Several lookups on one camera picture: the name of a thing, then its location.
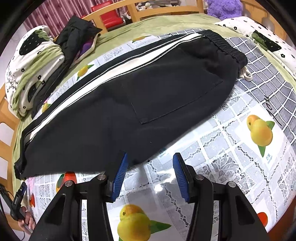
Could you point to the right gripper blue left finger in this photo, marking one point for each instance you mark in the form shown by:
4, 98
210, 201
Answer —
119, 177

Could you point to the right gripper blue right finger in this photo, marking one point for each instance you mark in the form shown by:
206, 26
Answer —
183, 176

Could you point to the black pants with white stripe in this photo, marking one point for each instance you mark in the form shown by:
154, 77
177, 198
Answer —
137, 103

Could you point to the person's left hand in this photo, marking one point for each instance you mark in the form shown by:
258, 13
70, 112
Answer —
28, 224

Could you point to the fruit print table cloth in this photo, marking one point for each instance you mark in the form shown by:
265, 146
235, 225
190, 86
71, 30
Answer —
249, 140

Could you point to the purple book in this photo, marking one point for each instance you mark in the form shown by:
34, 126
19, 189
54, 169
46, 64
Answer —
86, 49

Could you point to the green bed sheet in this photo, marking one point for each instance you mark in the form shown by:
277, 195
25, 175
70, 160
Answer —
158, 25

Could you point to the folded white green quilt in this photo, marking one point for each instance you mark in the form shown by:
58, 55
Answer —
35, 59

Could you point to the black jacket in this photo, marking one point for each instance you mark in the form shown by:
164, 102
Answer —
76, 32

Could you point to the white dotted pillow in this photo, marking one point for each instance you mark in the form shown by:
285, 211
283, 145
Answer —
267, 39

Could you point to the red chair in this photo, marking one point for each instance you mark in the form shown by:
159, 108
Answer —
112, 20

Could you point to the purple plush toy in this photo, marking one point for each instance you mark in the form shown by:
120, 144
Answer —
224, 9

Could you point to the maroon curtain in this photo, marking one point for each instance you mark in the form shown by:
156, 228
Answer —
56, 13

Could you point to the wooden bed frame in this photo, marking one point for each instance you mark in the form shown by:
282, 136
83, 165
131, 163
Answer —
9, 122

